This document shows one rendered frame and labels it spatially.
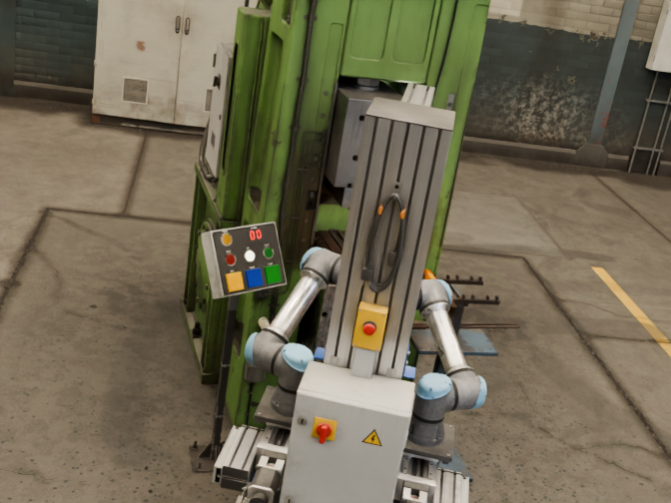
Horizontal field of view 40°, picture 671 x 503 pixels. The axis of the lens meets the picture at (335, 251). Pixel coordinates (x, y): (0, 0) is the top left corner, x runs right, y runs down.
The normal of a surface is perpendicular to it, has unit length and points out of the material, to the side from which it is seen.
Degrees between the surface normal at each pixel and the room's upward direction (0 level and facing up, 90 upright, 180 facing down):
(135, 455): 0
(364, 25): 90
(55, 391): 0
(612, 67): 90
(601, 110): 90
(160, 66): 90
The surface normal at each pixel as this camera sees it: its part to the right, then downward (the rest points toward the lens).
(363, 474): -0.11, 0.35
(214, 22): 0.15, 0.40
